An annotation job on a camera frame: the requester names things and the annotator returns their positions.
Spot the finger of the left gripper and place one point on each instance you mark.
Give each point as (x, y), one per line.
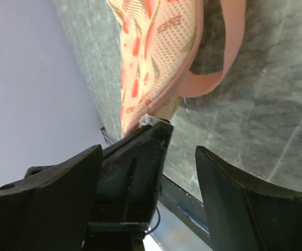
(128, 189)

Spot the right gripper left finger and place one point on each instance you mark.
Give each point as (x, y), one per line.
(50, 210)

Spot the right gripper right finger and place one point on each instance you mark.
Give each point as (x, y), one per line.
(244, 212)

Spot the pink mesh laundry bag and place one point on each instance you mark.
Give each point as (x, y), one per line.
(159, 41)

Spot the black base beam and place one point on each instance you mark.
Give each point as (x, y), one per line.
(187, 208)

